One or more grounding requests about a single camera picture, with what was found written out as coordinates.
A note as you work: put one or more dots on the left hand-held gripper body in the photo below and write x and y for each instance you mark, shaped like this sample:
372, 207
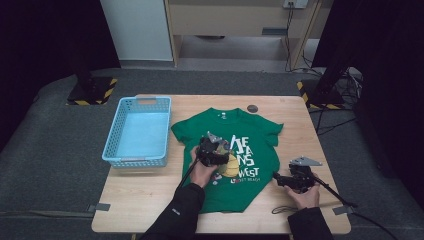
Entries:
211, 151

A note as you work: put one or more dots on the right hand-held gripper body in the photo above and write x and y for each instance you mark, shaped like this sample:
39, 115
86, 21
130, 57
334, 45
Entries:
300, 176

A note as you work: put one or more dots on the green printed T-shirt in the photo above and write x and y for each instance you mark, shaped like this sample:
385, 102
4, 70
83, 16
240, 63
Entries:
256, 133

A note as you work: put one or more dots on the person's right hand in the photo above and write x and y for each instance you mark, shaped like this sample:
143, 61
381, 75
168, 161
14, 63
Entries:
308, 198

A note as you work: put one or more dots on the person's left hand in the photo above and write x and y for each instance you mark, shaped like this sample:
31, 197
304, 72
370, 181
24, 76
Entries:
201, 173

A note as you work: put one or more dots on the grey tape piece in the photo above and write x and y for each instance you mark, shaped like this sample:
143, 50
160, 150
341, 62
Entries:
102, 207
343, 210

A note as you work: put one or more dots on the round dark table grommet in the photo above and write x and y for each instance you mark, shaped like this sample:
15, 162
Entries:
252, 108

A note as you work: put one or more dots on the light blue plastic basket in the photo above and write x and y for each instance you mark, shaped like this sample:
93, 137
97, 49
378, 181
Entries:
143, 133

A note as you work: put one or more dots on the black stand with striped base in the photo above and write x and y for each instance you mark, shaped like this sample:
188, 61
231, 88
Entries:
91, 90
323, 93

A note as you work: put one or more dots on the light wooden desk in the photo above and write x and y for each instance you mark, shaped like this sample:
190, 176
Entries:
226, 20

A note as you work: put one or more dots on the white cabinet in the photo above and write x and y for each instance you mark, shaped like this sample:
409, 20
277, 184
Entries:
136, 30

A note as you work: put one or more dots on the white power strip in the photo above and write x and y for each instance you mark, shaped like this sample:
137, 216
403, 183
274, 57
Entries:
296, 3

